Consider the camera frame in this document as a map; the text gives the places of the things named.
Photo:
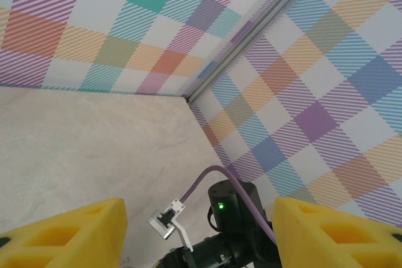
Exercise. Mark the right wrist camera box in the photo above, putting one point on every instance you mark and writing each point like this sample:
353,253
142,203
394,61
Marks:
163,221

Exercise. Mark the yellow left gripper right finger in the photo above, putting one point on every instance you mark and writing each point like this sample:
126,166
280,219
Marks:
339,239

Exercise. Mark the aluminium frame post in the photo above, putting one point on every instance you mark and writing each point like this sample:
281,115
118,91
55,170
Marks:
251,32

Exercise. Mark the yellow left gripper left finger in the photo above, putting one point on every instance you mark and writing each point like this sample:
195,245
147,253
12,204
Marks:
63,239

